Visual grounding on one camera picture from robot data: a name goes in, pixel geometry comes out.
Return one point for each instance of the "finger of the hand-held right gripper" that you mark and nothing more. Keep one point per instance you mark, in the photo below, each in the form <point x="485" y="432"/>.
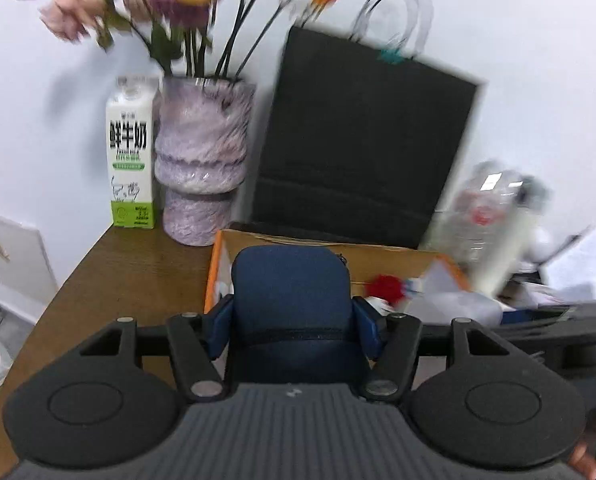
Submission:
<point x="528" y="337"/>

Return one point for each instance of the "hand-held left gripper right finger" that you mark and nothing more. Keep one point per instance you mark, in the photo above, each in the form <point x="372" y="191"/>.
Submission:
<point x="369" y="325"/>

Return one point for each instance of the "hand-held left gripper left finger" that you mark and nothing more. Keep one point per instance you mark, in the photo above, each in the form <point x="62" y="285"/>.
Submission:
<point x="220" y="325"/>

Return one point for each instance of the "cardboard box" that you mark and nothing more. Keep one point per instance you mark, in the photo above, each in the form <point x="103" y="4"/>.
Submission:
<point x="378" y="260"/>

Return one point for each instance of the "blue zipper pouch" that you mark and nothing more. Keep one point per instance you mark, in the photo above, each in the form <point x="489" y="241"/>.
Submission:
<point x="293" y="300"/>

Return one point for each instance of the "wooden desktop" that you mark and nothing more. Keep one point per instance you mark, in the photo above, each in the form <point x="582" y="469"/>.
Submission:
<point x="128" y="280"/>

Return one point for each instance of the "red pompom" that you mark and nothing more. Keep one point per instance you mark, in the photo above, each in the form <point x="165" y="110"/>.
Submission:
<point x="384" y="287"/>

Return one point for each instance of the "white paper sheets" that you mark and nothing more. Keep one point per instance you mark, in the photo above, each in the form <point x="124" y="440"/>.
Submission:
<point x="583" y="265"/>

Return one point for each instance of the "clear plastic water bottle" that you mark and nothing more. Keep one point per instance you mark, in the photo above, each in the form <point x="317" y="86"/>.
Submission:
<point x="478" y="210"/>

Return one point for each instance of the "black paper bag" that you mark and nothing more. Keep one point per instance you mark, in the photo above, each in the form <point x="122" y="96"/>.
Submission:
<point x="358" y="150"/>

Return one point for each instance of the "purple marbled vase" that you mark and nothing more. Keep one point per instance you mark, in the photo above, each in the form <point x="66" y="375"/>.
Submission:
<point x="203" y="150"/>

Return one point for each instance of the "white green milk carton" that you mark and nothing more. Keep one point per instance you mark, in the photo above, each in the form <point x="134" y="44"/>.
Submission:
<point x="130" y="160"/>

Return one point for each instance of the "white canvas board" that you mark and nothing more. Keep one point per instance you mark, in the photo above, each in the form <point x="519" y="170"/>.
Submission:
<point x="13" y="265"/>

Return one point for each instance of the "pink artificial flower bouquet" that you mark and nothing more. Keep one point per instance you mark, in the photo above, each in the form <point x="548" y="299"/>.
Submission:
<point x="178" y="5"/>

